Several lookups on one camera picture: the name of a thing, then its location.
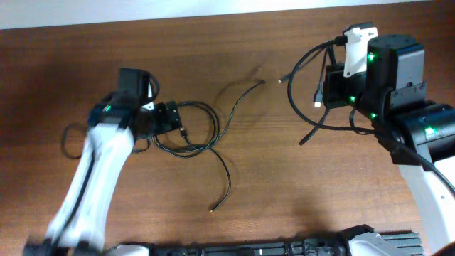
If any thin black usb cable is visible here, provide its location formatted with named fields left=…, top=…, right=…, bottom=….
left=151, top=78, right=267, bottom=213

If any thick black usb cable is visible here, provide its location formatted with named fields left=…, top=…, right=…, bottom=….
left=277, top=44, right=337, bottom=146

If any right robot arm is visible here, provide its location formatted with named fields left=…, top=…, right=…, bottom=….
left=323, top=32, right=454, bottom=255

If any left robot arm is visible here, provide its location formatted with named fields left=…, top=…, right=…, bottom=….
left=23, top=68, right=181, bottom=255

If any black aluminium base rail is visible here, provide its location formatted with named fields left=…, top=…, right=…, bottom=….
left=102, top=223, right=424, bottom=256

